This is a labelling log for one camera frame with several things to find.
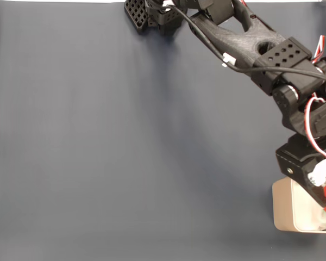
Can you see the beige box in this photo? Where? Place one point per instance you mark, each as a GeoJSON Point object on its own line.
{"type": "Point", "coordinates": [282, 206]}

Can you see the white crumpled tissue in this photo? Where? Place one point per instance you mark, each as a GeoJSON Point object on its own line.
{"type": "Point", "coordinates": [323, 220]}

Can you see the grey table mat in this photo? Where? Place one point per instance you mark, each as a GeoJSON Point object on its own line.
{"type": "Point", "coordinates": [125, 163]}

